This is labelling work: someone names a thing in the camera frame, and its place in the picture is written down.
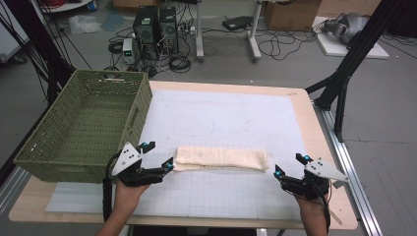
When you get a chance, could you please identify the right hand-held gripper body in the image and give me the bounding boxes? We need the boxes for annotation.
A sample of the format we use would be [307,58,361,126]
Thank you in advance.
[281,157,350,202]

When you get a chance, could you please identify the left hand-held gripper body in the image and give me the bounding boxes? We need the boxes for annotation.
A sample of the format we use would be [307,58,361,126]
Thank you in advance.
[110,142,165,188]

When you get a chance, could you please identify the cream towel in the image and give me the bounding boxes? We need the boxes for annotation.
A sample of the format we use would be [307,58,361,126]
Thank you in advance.
[172,146,270,173]

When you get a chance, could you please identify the green woven basket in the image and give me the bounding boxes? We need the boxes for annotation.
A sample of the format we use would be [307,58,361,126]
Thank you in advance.
[13,69,153,184]

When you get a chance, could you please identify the person's left hand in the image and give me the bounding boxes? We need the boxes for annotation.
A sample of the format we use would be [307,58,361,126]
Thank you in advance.
[113,179,151,217]

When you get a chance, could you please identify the person's right hand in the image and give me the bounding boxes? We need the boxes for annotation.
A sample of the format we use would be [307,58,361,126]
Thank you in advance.
[294,193,329,222]

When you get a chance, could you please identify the wooden table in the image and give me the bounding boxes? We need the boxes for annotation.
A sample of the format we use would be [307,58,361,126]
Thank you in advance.
[8,80,359,231]

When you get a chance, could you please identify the white grid cutting mat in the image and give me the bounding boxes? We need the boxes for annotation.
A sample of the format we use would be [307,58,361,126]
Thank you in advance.
[45,88,310,221]

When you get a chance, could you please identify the white power supply unit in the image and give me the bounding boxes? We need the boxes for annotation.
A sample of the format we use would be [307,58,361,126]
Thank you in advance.
[122,37,137,66]

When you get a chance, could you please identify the black metal stand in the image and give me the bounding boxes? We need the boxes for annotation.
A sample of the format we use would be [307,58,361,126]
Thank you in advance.
[0,0,77,106]
[305,0,409,143]

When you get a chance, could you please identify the black computer tower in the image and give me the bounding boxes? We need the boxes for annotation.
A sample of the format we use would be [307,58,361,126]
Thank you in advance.
[158,6,180,55]
[132,5,161,61]

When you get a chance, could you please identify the white floor board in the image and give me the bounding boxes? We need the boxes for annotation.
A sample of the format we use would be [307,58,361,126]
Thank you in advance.
[312,16,390,60]

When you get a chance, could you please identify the grey robot head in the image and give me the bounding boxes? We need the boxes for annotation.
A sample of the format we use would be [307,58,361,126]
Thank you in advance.
[322,12,370,45]

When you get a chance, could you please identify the brown cardboard box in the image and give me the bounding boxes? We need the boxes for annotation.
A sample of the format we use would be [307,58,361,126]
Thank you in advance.
[264,0,323,31]

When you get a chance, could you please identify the black flat device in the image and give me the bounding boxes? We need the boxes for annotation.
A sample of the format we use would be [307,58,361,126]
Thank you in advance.
[221,15,254,32]

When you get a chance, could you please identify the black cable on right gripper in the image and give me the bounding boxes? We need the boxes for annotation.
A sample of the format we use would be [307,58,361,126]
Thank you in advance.
[313,181,332,234]

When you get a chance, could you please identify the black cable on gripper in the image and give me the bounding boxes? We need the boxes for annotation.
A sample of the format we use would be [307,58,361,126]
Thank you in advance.
[101,151,122,223]
[313,181,332,234]

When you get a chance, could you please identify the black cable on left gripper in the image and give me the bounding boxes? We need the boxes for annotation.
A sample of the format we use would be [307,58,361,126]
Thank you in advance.
[101,151,122,223]

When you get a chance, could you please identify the aluminium rail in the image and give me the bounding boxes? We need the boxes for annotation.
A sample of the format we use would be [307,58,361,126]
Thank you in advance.
[313,101,384,236]

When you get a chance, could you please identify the coiled black cable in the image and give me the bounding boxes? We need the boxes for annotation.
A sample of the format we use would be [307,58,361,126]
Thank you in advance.
[168,54,193,75]

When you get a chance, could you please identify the tangled black floor cables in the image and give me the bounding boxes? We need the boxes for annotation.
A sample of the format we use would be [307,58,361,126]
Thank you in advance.
[257,29,319,62]

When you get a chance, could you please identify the white desk leg frame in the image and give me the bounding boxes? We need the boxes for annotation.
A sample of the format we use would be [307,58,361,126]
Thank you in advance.
[195,0,263,63]

